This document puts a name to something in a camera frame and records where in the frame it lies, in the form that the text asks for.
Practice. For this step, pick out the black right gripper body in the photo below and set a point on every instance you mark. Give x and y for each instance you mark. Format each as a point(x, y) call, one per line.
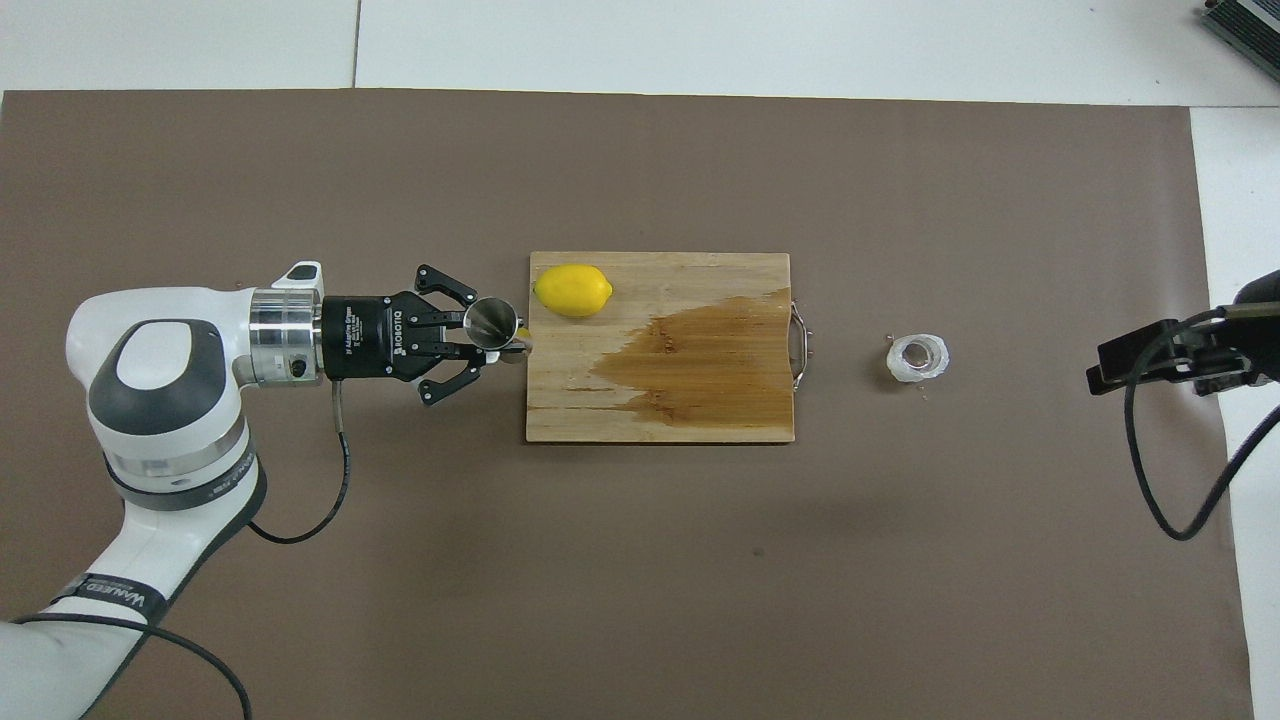
point(1250, 340)

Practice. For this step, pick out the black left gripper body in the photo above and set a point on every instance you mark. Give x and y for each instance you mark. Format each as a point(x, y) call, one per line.
point(365, 340)

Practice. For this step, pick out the steel double jigger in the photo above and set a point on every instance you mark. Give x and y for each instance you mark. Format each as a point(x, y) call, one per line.
point(488, 320)

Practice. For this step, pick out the small clear glass cup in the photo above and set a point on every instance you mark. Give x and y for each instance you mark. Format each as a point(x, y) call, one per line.
point(915, 358)

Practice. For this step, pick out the yellow lemon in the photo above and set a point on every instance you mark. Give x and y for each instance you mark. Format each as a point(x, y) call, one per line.
point(572, 290)

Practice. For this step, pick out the wooden cutting board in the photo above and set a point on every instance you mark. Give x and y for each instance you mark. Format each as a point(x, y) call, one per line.
point(600, 400)

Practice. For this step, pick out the brown table mat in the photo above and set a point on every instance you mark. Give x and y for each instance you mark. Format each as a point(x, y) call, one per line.
point(600, 600)

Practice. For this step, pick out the grey ribbed metal device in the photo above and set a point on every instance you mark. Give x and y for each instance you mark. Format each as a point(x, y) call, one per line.
point(1250, 25)

